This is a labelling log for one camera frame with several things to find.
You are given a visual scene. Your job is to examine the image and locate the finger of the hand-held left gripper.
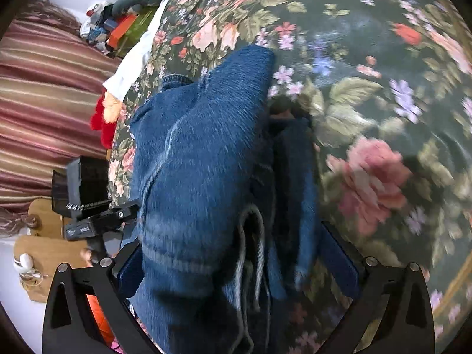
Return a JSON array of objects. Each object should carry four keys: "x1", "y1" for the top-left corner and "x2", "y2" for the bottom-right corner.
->
[{"x1": 90, "y1": 198, "x2": 142, "y2": 235}]

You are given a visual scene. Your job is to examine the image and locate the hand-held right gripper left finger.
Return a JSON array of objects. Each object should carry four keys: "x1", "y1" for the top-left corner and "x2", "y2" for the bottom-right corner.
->
[{"x1": 42, "y1": 243, "x2": 163, "y2": 354}]

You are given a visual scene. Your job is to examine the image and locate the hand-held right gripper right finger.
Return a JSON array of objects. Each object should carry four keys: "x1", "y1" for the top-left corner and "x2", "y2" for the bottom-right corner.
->
[{"x1": 320, "y1": 220, "x2": 436, "y2": 354}]

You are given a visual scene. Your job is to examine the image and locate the blue denim jeans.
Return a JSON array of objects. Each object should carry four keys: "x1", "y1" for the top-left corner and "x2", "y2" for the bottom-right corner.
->
[{"x1": 127, "y1": 44, "x2": 322, "y2": 354}]

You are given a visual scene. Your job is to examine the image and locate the pile of clothes and toys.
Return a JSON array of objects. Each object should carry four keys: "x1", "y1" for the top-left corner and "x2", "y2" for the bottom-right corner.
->
[{"x1": 79, "y1": 2, "x2": 119, "y2": 57}]

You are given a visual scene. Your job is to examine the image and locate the orange cloth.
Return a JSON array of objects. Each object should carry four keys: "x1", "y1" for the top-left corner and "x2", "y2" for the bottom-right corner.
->
[{"x1": 86, "y1": 291, "x2": 123, "y2": 344}]

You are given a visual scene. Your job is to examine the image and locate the red plush toy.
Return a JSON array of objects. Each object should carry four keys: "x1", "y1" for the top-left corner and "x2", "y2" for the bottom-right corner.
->
[{"x1": 90, "y1": 90, "x2": 125, "y2": 146}]

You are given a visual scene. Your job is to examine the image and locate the striped pink curtain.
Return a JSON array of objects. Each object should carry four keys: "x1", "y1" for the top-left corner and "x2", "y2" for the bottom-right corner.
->
[{"x1": 0, "y1": 0, "x2": 124, "y2": 237}]

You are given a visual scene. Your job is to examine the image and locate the wooden side table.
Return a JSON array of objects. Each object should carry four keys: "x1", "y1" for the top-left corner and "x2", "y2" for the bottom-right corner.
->
[{"x1": 13, "y1": 199, "x2": 94, "y2": 303}]

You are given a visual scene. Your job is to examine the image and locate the white shirt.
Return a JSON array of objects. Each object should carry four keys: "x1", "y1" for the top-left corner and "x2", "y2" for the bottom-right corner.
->
[{"x1": 102, "y1": 0, "x2": 172, "y2": 102}]

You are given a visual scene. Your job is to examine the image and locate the orange box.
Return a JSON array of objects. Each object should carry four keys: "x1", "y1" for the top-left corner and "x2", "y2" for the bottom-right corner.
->
[{"x1": 107, "y1": 15, "x2": 138, "y2": 44}]

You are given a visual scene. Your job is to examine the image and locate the green floral bag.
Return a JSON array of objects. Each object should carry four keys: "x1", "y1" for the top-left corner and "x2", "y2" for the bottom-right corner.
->
[{"x1": 116, "y1": 5, "x2": 163, "y2": 51}]

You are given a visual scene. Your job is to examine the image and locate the floral printed blanket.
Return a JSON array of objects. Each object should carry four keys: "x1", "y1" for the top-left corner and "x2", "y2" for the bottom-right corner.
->
[{"x1": 107, "y1": 0, "x2": 472, "y2": 354}]

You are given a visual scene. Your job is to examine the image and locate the grey plush cushion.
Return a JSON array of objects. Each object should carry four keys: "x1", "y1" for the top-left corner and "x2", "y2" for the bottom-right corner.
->
[{"x1": 112, "y1": 0, "x2": 169, "y2": 15}]

